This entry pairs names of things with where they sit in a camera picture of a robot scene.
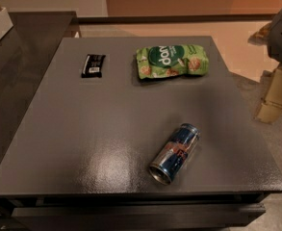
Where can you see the black snack bar wrapper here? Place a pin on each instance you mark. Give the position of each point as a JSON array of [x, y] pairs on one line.
[[93, 66]]

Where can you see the blue silver redbull can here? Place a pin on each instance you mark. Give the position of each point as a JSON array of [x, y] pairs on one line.
[[174, 154]]

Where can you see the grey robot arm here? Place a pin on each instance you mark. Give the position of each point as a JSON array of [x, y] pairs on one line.
[[270, 35]]

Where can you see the green snack bag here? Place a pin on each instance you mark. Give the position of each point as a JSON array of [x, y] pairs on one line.
[[158, 62]]

